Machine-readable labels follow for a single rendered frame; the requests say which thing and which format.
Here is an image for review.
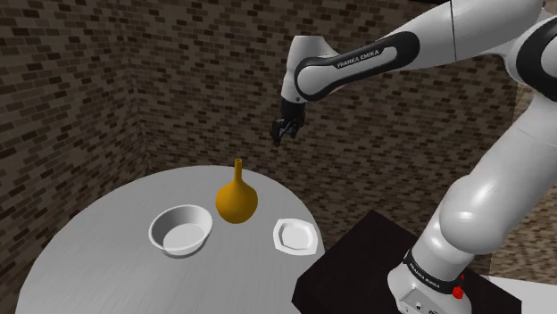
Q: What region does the orange long-necked vase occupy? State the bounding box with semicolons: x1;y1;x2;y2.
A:
214;158;260;226

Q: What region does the grey round table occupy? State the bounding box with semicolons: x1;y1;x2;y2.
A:
14;164;327;314

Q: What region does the dark robot stand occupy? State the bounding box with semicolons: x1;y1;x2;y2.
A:
290;209;523;314

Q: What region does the white bowl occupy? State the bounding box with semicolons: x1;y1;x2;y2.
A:
147;203;215;258

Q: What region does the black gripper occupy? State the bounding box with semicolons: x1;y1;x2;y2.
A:
270;97;307;148

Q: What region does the white octagonal plate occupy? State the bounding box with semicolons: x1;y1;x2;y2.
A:
271;218;320;256

